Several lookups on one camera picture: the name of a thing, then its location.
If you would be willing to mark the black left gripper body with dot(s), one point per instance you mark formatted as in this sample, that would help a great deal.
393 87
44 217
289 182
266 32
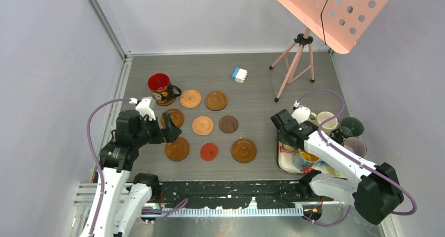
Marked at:
150 132

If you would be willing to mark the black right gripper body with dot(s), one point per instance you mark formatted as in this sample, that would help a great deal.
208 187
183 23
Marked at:
281 137

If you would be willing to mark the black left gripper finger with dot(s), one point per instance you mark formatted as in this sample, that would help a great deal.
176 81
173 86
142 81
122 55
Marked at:
167 121
171 134

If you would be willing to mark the brown ringed coaster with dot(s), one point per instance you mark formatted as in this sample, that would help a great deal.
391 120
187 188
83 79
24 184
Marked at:
166 102
176 116
243 150
177 150
216 101

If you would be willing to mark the blue butterfly plate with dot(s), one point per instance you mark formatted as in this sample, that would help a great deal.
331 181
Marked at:
304 160

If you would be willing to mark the woven rattan coaster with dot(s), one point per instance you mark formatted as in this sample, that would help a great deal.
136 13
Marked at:
190 99
202 125

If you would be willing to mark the black floral mug red inside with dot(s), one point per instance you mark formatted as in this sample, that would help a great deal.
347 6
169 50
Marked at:
161 87

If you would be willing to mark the red apple paper coaster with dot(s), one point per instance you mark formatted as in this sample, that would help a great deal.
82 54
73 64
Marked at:
209 151

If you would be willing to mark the dark walnut coaster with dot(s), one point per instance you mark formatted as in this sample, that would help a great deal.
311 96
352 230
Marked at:
228 124

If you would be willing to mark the small orange cup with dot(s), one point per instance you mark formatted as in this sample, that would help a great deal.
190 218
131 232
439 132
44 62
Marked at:
287 149

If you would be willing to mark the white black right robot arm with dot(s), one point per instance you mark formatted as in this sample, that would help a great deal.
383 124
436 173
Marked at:
373 190

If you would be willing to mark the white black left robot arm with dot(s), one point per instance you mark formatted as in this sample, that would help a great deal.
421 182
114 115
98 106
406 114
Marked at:
108 216

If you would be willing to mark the white tray black rim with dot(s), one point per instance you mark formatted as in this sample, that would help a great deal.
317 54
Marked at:
284 161

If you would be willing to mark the cream green mug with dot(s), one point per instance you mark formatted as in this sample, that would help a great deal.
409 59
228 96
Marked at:
318 119

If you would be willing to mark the pale yellow green mug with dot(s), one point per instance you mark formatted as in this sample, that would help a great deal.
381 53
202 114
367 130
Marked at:
333 172

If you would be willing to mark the dark green mug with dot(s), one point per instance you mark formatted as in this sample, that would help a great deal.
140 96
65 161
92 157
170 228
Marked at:
348 127

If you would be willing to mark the grey purple mug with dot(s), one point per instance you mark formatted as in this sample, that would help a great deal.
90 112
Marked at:
355 145

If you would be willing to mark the blue white toy block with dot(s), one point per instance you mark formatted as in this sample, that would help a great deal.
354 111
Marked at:
239 75

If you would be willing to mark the pink music stand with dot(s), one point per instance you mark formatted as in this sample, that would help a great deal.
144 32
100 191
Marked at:
338 23

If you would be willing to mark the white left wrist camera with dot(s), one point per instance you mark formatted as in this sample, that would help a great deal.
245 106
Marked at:
145 107

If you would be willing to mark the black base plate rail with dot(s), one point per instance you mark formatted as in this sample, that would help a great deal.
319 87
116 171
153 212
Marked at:
247 198

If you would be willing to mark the aluminium frame post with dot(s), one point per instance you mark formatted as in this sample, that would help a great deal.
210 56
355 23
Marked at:
103 20

